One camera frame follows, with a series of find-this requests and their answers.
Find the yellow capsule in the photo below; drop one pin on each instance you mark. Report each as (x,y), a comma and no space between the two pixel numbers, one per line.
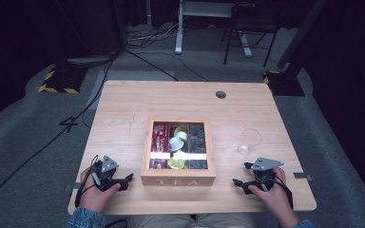
(178,129)

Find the wooden tea box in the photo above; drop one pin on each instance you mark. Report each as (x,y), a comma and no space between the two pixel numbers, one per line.
(177,177)

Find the yellow-green capsule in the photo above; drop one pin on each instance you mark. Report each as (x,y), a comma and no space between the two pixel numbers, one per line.
(176,163)

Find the person's legs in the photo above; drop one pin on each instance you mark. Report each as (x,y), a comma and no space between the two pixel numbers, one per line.
(187,221)

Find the white desk frame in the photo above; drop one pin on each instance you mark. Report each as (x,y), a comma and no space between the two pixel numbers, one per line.
(179,38)

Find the pile of dark packets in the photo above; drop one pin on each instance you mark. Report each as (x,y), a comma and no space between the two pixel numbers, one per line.
(197,139)

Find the person's left hand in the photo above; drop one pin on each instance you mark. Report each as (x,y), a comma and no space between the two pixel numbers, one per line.
(94,196)

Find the grey tape strip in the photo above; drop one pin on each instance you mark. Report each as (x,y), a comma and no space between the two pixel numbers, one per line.
(302,176)
(72,186)

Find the clear plastic cup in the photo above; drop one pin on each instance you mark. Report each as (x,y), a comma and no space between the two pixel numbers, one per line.
(249,141)

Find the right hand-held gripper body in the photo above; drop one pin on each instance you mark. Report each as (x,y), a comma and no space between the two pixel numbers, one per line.
(264,171)

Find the bundle of red packets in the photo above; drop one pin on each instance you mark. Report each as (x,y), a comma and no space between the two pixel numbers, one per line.
(160,139)

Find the black chair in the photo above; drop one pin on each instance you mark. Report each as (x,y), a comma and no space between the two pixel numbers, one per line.
(250,25)

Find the black yellow-striped stand base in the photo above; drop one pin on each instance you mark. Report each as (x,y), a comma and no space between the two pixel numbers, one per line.
(285,84)
(63,80)

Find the person's right hand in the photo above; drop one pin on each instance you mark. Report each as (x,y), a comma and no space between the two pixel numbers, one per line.
(275,196)

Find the black slanted stand pole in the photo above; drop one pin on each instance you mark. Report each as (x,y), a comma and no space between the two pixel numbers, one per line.
(301,31)

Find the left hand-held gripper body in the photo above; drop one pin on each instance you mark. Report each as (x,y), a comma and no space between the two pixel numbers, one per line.
(105,173)

